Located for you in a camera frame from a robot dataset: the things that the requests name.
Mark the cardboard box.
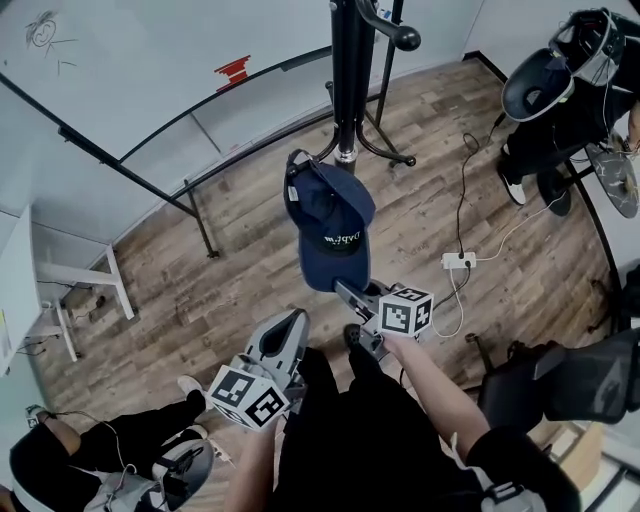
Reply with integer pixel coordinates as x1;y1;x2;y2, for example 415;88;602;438
544;422;605;484

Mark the black power cable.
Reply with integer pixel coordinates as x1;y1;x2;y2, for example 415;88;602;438
455;131;482;261

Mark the navy blue cap item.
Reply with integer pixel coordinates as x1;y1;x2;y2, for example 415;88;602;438
283;148;377;293

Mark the white power cable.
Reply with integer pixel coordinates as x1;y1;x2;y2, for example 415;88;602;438
472;196;565;264

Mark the white power strip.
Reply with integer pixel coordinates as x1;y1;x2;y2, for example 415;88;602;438
441;251;478;270

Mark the round marble side table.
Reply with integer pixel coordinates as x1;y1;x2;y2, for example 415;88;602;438
583;141;640;220

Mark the black framed whiteboard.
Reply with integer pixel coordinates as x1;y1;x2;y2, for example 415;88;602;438
0;0;334;259

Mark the black mesh office chair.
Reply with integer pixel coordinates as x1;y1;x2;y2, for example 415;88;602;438
464;327;640;437

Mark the person's left forearm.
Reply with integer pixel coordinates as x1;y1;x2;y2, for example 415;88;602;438
223;422;282;512

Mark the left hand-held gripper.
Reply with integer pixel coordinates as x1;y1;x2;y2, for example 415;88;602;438
206;308;310;432

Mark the person's black clothing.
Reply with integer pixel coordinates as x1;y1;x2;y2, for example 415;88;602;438
273;344;569;512

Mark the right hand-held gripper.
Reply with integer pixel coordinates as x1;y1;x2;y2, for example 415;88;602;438
333;278;435;361

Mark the white desk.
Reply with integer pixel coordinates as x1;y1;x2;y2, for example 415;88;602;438
0;203;137;377

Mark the white looped cable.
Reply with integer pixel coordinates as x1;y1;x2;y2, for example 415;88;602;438
430;266;467;339

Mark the black metal coat stand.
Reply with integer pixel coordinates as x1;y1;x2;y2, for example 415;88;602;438
323;0;422;174

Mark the person's right forearm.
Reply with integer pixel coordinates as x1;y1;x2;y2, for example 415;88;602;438
383;333;492;464

